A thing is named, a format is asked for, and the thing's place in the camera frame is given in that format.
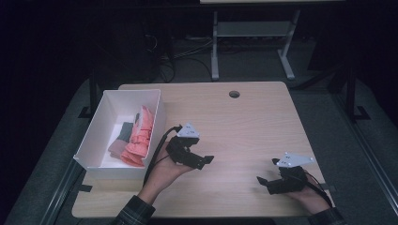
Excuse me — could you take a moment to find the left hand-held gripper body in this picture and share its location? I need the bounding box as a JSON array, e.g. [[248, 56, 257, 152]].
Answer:
[[165, 121, 205, 171]]

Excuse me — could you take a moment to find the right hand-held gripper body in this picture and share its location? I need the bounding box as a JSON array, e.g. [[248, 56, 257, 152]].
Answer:
[[271, 151, 315, 196]]

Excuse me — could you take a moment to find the pink glove with red print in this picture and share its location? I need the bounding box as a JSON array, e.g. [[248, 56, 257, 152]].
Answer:
[[133, 104, 155, 169]]

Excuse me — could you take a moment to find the pink glove with grey palm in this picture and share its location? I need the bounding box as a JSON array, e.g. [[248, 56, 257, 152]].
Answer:
[[119, 112, 145, 165]]

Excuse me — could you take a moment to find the white storage box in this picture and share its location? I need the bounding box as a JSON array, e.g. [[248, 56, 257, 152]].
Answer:
[[72, 89, 167, 181]]

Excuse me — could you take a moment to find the grey metal stand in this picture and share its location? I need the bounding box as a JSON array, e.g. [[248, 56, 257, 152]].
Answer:
[[210, 8, 301, 82]]

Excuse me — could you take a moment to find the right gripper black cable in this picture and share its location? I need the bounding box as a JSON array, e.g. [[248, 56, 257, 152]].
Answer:
[[298, 171, 334, 208]]

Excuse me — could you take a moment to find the aluminium floor rail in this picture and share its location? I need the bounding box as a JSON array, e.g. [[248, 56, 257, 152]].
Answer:
[[330, 93, 398, 218], [39, 159, 86, 225]]

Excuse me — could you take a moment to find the tangle of floor cables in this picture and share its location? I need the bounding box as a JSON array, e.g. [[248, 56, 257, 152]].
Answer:
[[143, 31, 214, 84]]

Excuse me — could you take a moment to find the black stand post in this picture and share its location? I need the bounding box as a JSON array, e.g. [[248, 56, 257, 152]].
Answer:
[[344, 64, 372, 124], [78, 67, 100, 119]]

